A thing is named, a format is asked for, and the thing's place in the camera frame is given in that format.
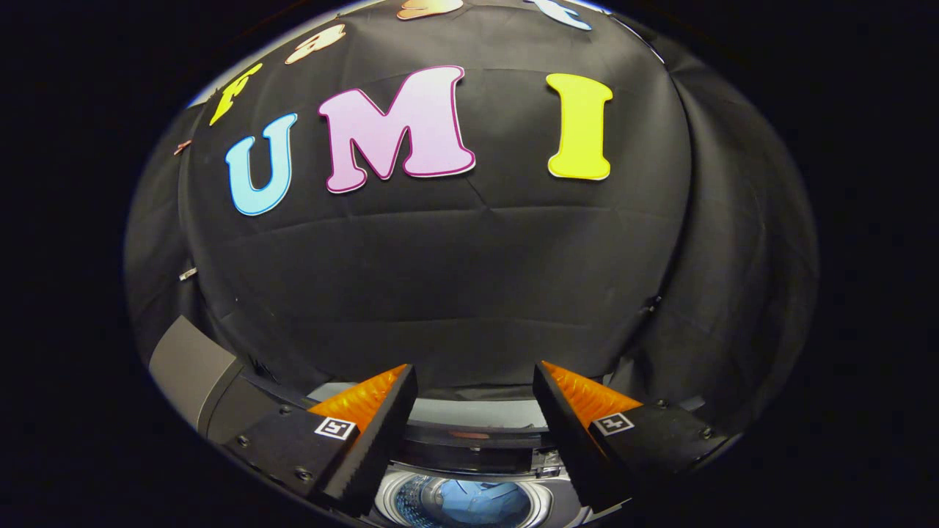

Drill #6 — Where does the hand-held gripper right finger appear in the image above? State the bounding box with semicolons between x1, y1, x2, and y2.
532;360;728;516

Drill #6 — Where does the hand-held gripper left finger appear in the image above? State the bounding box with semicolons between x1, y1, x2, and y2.
222;364;419;518

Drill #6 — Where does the light blue polo shirt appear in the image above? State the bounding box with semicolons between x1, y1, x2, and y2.
433;480;533;526

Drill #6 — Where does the black backdrop cloth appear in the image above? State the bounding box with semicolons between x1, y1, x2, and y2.
123;0;819;433

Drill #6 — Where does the grey box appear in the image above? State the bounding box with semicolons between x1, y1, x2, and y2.
149;315;283;444

